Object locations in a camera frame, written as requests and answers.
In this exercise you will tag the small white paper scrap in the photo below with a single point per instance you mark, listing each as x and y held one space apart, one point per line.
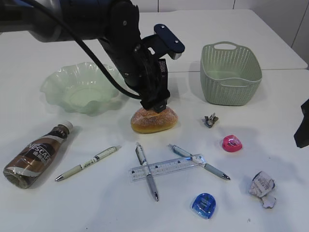
268 201

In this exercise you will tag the cream pen on left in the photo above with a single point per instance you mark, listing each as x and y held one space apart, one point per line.
103 154

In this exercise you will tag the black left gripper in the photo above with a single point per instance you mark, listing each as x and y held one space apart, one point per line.
147 53

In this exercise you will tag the large white paper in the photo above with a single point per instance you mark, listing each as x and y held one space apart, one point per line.
261 185

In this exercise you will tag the brown Nescafe coffee bottle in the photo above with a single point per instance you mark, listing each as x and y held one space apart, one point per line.
36 157

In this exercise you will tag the pink pencil sharpener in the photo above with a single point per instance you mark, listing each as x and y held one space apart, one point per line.
231 143

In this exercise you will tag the blue pencil sharpener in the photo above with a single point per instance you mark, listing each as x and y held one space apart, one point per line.
204 205

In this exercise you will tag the small dark paper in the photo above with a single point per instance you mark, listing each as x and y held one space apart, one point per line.
209 121

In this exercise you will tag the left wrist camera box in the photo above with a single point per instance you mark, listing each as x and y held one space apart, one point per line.
174 45

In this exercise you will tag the clear plastic ruler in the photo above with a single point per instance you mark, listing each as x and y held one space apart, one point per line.
167 167

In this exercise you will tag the grey pen in middle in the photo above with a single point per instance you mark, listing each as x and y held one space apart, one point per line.
149 178

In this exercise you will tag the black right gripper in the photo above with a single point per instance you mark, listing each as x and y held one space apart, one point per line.
301 136

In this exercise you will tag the green woven plastic basket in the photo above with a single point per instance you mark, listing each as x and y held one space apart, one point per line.
230 74

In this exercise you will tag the green wavy glass plate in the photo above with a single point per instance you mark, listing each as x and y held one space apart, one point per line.
81 88

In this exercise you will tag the black mesh pen holder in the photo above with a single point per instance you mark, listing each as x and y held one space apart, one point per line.
164 74

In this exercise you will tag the sugared bread roll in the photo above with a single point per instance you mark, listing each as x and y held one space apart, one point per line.
144 121

